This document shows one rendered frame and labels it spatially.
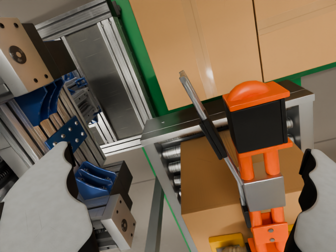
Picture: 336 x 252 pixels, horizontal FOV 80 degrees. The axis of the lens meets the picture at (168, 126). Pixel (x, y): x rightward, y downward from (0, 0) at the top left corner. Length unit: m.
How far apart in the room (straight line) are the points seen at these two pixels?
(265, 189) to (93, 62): 1.08
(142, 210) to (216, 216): 1.53
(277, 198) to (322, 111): 1.41
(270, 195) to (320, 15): 0.70
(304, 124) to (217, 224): 0.55
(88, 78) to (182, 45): 0.66
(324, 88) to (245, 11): 1.01
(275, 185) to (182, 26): 0.61
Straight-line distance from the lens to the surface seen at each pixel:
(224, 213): 0.64
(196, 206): 0.64
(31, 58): 0.51
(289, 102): 0.89
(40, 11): 1.58
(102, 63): 1.23
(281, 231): 0.47
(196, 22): 0.81
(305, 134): 1.01
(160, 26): 0.81
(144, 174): 1.80
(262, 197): 0.39
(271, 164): 0.36
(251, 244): 0.54
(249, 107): 0.28
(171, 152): 0.97
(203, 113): 0.28
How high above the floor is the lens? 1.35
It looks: 63 degrees down
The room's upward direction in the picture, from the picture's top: 174 degrees counter-clockwise
